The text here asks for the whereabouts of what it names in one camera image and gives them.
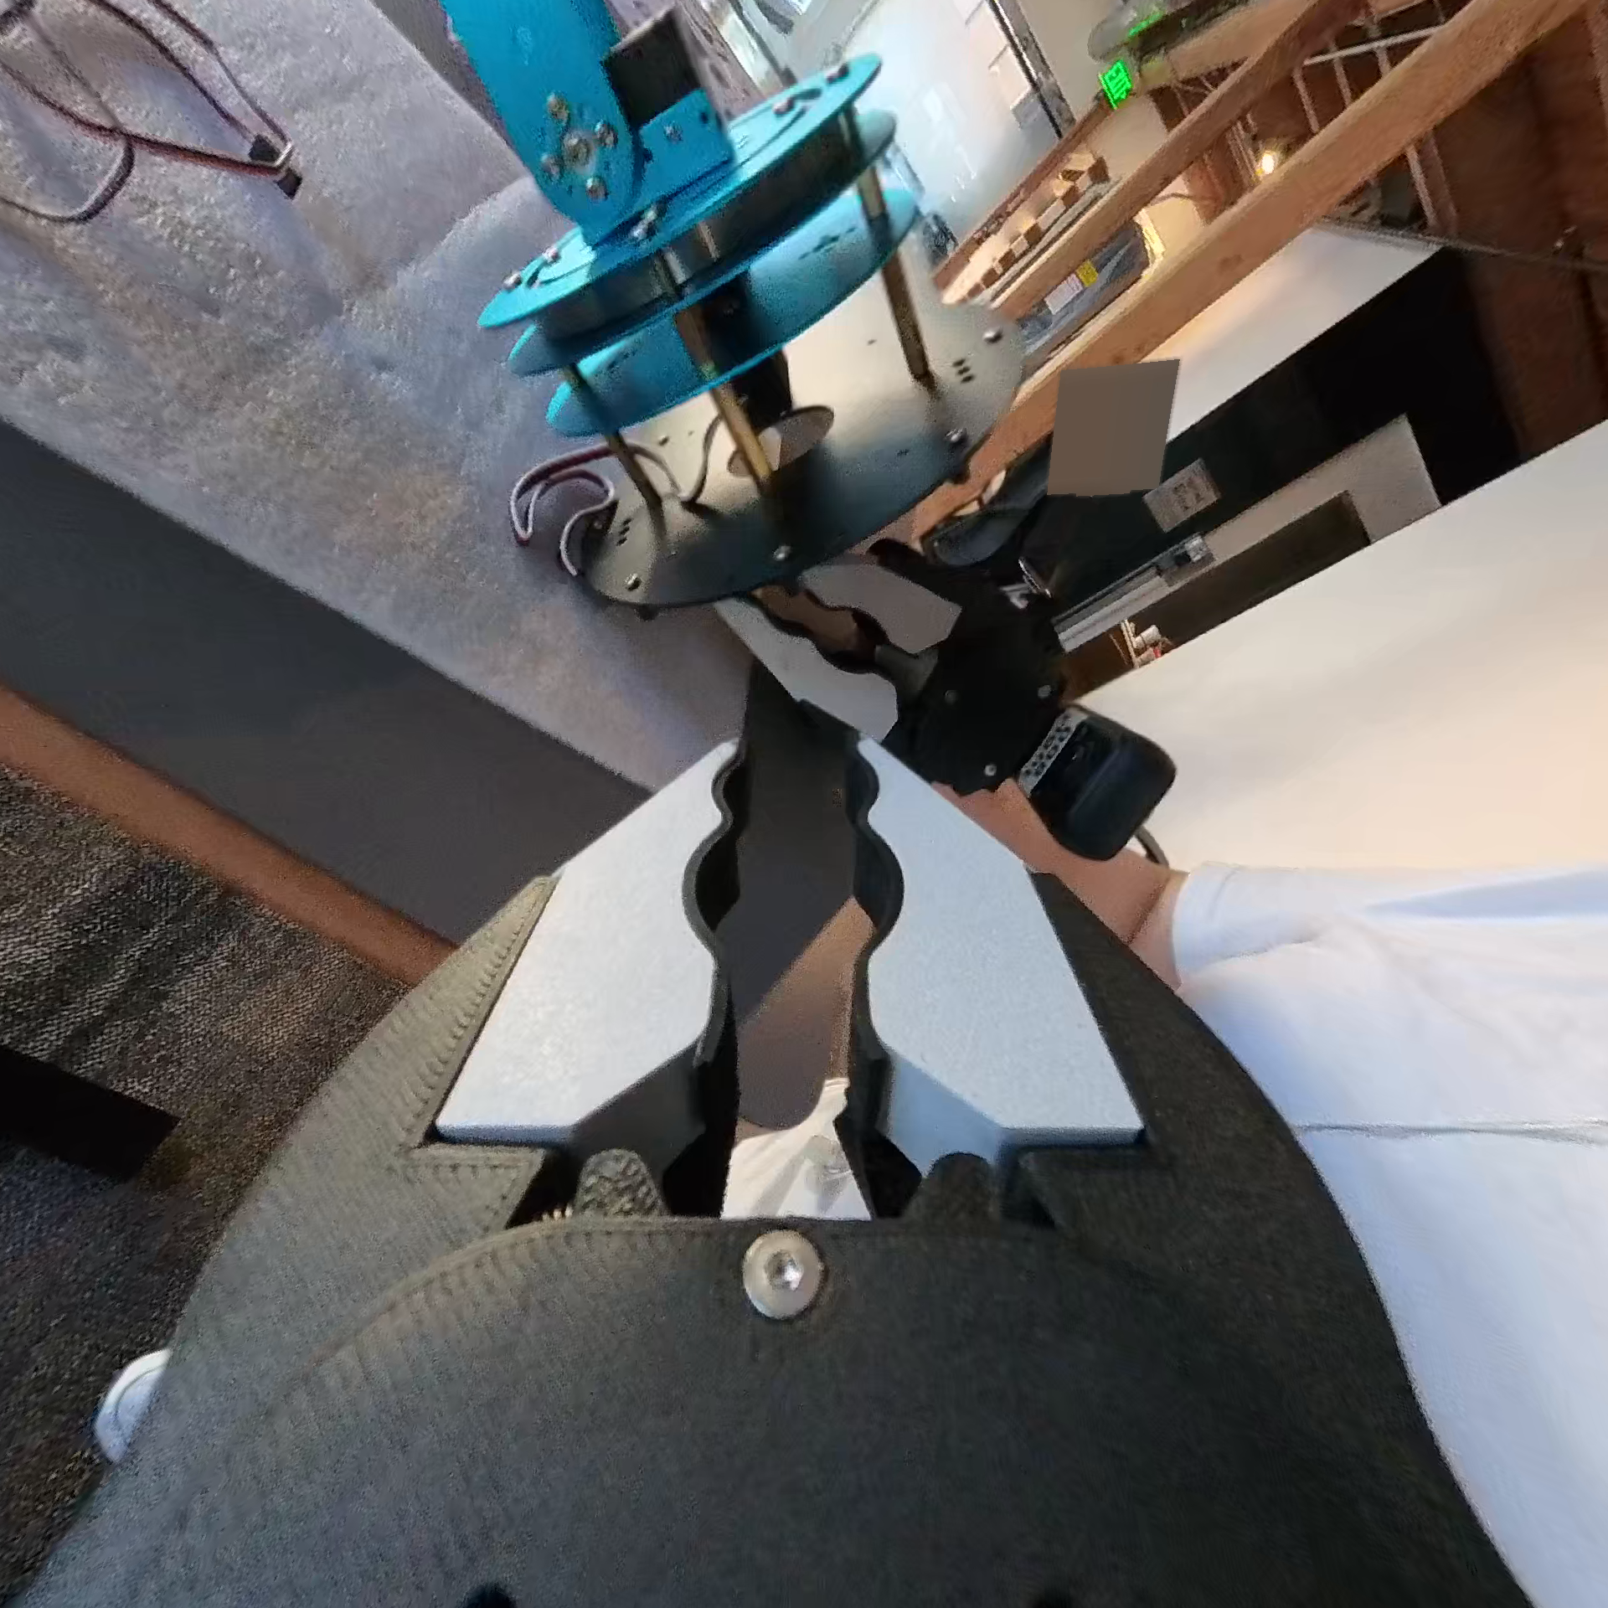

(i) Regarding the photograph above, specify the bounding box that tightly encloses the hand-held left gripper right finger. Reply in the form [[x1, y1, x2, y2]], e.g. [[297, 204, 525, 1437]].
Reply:
[[843, 738, 1149, 1209]]

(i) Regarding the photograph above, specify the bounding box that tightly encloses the person's right forearm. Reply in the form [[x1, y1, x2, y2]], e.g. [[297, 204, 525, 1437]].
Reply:
[[937, 779, 1608, 1133]]

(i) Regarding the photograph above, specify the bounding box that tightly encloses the person's white shirt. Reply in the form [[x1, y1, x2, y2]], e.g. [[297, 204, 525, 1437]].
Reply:
[[1295, 1117, 1608, 1608]]

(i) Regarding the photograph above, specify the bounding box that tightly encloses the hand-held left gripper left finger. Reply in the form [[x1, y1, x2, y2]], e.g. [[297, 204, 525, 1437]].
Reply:
[[431, 738, 749, 1209]]

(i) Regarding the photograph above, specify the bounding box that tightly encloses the wooden post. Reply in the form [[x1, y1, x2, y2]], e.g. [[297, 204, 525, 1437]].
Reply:
[[941, 0, 1377, 302], [1006, 0, 1588, 415]]

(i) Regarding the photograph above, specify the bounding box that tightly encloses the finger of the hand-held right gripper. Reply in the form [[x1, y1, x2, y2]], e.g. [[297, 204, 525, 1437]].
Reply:
[[715, 597, 904, 744], [803, 555, 965, 656]]

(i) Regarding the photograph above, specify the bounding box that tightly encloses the red black servo cable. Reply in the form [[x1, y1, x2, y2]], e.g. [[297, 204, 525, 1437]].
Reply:
[[0, 0, 303, 227]]

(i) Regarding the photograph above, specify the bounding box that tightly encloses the blue hobby robot arm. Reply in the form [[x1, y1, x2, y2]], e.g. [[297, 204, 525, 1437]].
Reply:
[[441, 0, 1027, 1133]]

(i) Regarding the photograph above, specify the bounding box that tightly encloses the grey foam sheet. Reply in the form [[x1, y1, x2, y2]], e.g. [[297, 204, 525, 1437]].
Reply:
[[0, 0, 807, 792]]

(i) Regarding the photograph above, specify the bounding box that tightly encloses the person's white shoe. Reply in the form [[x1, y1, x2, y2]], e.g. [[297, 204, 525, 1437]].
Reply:
[[94, 1347, 173, 1466]]

